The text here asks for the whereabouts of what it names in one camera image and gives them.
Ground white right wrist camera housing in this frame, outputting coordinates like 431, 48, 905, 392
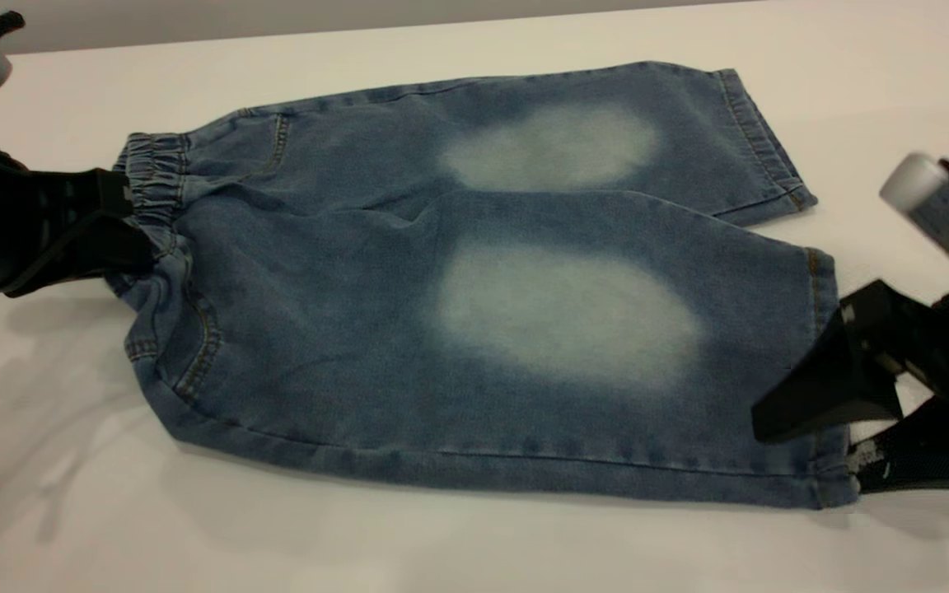
880, 152, 949, 282

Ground blue denim pants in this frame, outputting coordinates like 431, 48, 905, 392
104, 59, 863, 510

